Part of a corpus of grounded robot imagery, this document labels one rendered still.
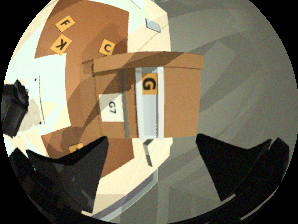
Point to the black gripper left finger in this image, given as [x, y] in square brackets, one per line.
[78, 173]

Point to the white paper ticket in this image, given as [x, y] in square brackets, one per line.
[111, 107]

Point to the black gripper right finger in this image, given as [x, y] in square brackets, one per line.
[228, 164]

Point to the yellow tile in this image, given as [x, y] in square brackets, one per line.
[106, 47]
[64, 24]
[61, 44]
[75, 147]
[149, 83]

